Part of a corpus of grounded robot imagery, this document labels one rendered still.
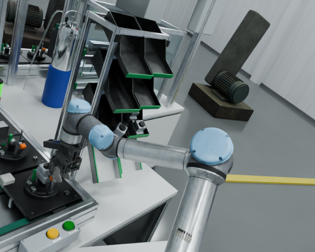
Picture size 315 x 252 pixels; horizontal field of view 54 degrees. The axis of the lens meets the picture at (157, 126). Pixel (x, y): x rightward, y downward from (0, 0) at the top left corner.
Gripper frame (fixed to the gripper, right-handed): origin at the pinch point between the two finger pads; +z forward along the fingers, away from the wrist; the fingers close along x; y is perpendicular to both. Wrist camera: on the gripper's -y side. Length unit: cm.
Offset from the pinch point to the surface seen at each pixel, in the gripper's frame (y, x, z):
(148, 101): -1, 44, -29
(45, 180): -3.1, -2.0, 2.9
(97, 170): -0.5, 24.0, 4.5
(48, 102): -83, 53, 18
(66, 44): -81, 56, -24
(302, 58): -121, 863, -17
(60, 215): 9.0, -0.8, 11.3
